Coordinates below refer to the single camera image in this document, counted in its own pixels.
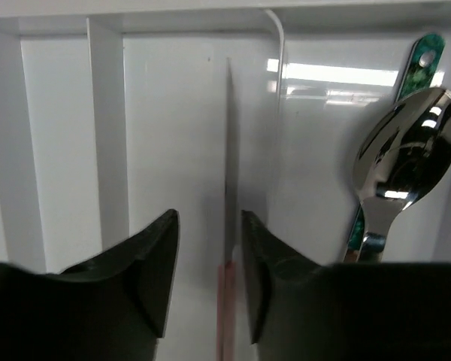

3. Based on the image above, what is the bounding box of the white utensil tray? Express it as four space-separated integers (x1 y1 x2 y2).
0 1 451 360

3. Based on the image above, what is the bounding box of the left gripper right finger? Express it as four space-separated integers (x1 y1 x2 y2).
241 211 451 360

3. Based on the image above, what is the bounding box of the pink handled knife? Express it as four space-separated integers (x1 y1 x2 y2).
216 58 240 360

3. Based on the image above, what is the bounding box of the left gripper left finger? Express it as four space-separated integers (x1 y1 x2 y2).
0 209 180 360

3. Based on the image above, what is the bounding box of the green handled spoon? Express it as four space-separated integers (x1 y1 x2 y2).
344 33 446 262

